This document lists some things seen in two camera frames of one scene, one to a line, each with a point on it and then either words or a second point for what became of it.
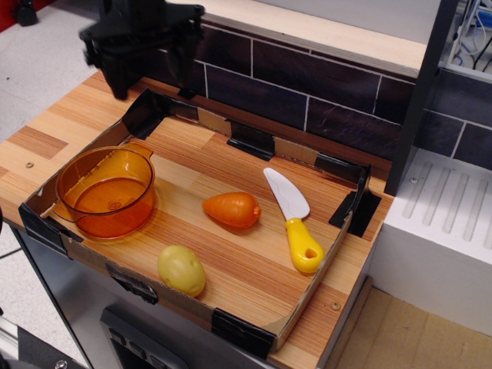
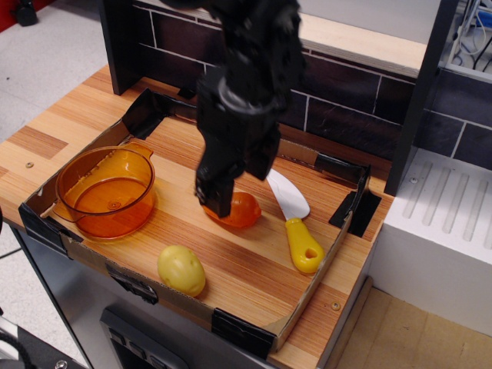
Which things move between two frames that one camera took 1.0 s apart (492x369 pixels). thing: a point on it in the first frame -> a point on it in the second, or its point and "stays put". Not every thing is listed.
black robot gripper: x=123 y=32 -> x=239 y=111
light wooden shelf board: x=342 y=40 stays put
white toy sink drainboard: x=435 y=245 stays put
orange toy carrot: x=239 y=209 stays put
